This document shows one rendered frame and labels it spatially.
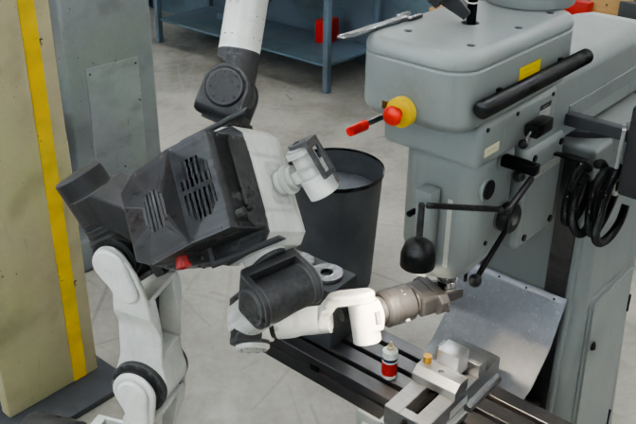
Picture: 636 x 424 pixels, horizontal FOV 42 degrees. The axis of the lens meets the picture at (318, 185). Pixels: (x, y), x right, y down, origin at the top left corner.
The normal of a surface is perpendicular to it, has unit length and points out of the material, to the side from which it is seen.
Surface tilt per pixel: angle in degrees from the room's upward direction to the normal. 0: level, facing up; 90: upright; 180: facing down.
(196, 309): 0
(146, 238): 74
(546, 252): 90
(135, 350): 90
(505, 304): 63
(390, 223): 0
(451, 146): 90
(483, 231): 90
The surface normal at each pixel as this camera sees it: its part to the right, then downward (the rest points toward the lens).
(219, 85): -0.09, -0.05
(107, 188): 0.22, -0.84
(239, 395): 0.01, -0.90
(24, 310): 0.76, 0.29
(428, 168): -0.65, 0.33
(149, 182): -0.70, 0.03
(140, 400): -0.31, 0.42
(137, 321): -0.36, 0.74
